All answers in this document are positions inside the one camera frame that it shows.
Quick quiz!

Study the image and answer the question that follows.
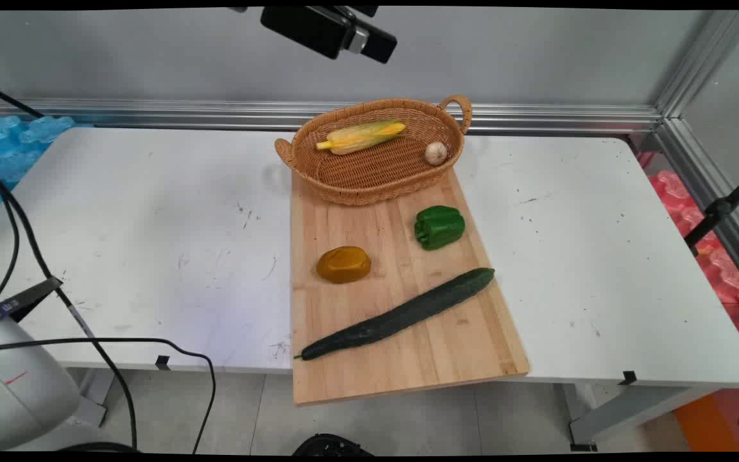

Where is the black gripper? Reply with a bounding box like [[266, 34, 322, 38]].
[[260, 6, 352, 60]]

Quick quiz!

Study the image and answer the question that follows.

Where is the brown potato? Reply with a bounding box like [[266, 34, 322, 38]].
[[316, 246, 372, 284]]

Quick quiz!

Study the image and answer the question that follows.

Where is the yellow corn cob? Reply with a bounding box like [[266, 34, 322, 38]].
[[316, 121, 407, 156]]

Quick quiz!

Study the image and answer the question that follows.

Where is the oval wicker basket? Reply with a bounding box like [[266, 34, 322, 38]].
[[274, 94, 473, 207]]

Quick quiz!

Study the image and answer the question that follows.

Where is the green bell pepper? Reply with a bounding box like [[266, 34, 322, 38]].
[[414, 205, 466, 251]]

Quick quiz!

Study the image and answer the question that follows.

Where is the dark green cucumber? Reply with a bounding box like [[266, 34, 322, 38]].
[[294, 268, 495, 361]]

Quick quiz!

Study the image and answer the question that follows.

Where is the blue foam mat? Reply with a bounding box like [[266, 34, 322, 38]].
[[0, 114, 92, 227]]

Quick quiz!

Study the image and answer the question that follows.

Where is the wooden cutting board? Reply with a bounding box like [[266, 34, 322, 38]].
[[290, 168, 531, 406]]

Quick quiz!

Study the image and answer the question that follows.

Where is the black round object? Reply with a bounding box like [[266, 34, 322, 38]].
[[291, 433, 375, 457]]

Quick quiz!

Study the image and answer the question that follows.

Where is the grey table leg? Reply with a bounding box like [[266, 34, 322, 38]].
[[565, 383, 720, 452], [65, 368, 117, 428]]

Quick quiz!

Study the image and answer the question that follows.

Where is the black tripod stand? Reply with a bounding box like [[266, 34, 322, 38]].
[[684, 166, 739, 255]]

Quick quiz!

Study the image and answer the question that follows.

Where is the red foam mat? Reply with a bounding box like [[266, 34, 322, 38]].
[[639, 151, 739, 451]]

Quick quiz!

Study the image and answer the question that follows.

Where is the orange floor mat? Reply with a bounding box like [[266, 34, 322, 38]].
[[673, 393, 731, 453]]

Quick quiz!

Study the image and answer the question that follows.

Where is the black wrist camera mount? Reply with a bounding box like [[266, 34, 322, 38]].
[[344, 6, 398, 64]]

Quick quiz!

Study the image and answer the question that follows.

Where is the horizontal aluminium frame rail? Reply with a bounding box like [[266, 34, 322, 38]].
[[0, 96, 665, 136]]

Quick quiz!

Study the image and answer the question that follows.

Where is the black cable by wall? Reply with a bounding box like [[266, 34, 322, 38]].
[[0, 80, 45, 120]]

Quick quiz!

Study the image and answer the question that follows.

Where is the black floor cable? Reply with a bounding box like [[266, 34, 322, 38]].
[[0, 337, 217, 454]]

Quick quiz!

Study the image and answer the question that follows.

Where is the thick black cable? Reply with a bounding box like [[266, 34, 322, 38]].
[[0, 144, 139, 450]]

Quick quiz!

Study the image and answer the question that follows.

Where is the upright aluminium frame post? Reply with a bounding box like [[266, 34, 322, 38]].
[[655, 10, 739, 121]]

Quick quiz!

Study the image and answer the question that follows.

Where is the grey velcro strap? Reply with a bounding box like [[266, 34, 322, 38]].
[[0, 276, 64, 336]]

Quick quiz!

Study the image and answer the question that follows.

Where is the slanted aluminium frame rail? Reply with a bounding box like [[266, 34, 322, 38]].
[[655, 119, 739, 297]]

